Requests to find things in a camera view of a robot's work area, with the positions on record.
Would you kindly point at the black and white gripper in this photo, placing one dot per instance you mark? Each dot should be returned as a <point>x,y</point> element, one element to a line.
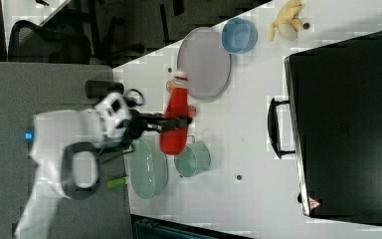
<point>122,123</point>

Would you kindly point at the red plush ketchup bottle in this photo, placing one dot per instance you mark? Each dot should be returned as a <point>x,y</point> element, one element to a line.
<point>173,142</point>

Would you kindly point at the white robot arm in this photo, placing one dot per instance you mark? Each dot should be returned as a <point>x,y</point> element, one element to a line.
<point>66,146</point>

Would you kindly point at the green oval plate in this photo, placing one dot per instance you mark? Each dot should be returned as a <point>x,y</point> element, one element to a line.
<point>148,168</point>

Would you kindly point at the grey round plate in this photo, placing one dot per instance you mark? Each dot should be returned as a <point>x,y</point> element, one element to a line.
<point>206,63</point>

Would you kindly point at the orange slice toy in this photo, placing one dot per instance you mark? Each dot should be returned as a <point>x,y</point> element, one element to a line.
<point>169,86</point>

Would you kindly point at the green metal cup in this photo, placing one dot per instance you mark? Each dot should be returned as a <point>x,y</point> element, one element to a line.
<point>194,159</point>

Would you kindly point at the black cylinder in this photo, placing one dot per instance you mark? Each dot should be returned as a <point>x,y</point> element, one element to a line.
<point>100,89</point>

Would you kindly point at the blue bowl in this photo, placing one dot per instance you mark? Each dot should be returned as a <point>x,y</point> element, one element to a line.
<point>239,36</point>

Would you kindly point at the black office chair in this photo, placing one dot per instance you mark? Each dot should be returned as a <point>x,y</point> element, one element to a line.
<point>30,43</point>

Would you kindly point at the yellow plush duck toy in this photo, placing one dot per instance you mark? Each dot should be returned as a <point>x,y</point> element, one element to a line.
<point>287,24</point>

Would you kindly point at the black toaster oven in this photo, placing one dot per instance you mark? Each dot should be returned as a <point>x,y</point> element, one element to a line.
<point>334,94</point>

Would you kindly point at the green handle tool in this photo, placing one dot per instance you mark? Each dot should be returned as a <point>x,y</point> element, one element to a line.
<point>116,183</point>

